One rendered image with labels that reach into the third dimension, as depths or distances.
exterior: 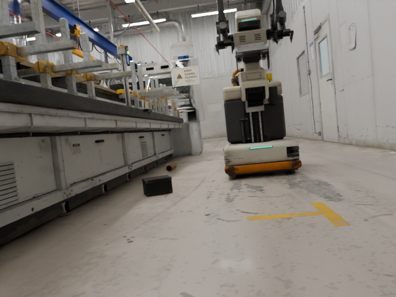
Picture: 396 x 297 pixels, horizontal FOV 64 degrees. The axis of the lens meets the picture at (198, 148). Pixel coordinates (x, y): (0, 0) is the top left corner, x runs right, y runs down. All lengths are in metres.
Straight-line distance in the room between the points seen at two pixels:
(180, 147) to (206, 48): 7.04
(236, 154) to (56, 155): 1.37
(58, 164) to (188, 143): 4.05
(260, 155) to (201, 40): 10.15
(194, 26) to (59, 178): 11.07
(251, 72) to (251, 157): 0.70
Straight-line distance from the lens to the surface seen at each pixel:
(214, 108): 12.09
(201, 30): 12.67
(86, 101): 1.96
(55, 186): 2.11
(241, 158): 2.64
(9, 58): 1.48
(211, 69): 12.30
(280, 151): 2.67
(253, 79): 2.75
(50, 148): 2.10
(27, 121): 1.54
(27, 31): 1.20
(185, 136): 5.92
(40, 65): 1.67
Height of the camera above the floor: 0.43
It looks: 3 degrees down
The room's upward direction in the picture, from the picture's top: 6 degrees counter-clockwise
